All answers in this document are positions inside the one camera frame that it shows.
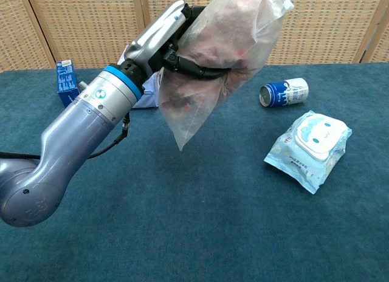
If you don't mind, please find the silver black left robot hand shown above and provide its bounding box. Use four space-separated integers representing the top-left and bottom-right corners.
120 0 235 82

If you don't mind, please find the translucent white zip bag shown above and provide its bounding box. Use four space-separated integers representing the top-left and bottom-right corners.
157 0 295 152

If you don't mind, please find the lavender tissue pack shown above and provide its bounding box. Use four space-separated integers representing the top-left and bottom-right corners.
123 46 160 110

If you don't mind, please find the wicker folding screen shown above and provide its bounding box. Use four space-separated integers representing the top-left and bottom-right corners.
0 0 389 72

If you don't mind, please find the small blue carton box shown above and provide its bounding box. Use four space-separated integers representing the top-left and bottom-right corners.
55 60 84 108

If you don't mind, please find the blue white drink can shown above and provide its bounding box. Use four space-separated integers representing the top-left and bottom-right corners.
259 77 309 108

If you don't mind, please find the dark teal carpet surface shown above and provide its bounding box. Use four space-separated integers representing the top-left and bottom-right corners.
0 62 389 282

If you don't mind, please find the light blue wet wipes pack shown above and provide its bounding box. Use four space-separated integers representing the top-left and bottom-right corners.
263 109 353 195

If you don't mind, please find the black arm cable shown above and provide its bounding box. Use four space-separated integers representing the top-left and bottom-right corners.
0 111 131 160

